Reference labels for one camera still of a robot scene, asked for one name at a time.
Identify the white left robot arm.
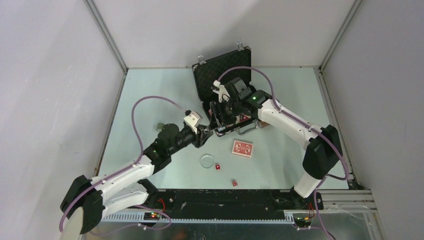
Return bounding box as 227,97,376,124
59,123,213,236

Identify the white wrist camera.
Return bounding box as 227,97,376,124
212,80,230,103
183,110,203,134

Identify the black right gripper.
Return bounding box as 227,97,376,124
208,98,243,131

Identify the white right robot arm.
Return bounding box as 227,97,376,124
210,77,342,209

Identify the orange black chip stack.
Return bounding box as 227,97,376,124
259,121,270,128

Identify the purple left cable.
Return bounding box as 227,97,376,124
58,96,190,237

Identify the clear round dealer button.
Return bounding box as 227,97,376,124
199,154,215,169

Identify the black aluminium poker case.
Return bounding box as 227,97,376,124
192,43,260,137

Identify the purple cable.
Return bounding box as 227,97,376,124
216,66,352,239
58,96,190,237

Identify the small green chip stack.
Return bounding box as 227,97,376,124
156,122,165,131

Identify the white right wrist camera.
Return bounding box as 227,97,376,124
212,80,230,103

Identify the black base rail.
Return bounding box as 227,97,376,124
143,189,324,221

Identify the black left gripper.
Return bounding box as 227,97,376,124
168,124,213,156

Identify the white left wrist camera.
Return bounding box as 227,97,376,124
183,110,203,134

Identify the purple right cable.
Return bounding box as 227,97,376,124
216,66,352,239

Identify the red playing card deck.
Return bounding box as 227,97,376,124
231,140,254,158

